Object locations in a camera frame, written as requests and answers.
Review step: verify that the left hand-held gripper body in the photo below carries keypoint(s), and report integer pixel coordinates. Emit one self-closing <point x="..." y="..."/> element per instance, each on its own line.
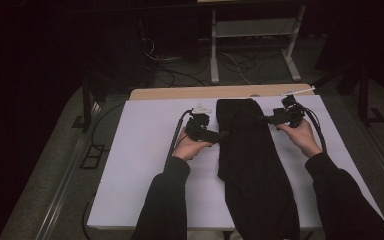
<point x="198" y="130"/>

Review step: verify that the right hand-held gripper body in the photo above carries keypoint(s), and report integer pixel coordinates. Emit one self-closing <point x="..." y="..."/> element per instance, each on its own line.
<point x="291" y="113"/>

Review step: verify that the black pants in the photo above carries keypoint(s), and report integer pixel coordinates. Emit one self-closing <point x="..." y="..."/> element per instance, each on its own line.
<point x="253" y="166"/>

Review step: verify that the person's left hand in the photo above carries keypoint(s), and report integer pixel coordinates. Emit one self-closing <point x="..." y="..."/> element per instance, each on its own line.
<point x="188" y="148"/>

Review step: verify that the person's right hand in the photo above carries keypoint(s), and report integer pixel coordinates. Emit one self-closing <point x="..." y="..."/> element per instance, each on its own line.
<point x="303" y="138"/>

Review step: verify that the wooden table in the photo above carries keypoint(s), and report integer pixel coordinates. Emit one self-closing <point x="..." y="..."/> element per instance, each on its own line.
<point x="180" y="92"/>

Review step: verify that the white board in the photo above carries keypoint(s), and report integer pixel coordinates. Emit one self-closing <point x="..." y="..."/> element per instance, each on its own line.
<point x="140" y="150"/>

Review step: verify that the black metal stand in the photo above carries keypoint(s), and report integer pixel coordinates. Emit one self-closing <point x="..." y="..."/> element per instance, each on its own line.
<point x="86" y="106"/>
<point x="363" y="93"/>

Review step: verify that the white metal rack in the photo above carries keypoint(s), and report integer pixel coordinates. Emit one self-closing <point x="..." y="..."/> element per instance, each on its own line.
<point x="214" y="50"/>

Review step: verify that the metal floor rail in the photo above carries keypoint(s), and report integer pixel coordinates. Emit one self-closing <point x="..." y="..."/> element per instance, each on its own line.
<point x="60" y="203"/>
<point x="380" y="156"/>

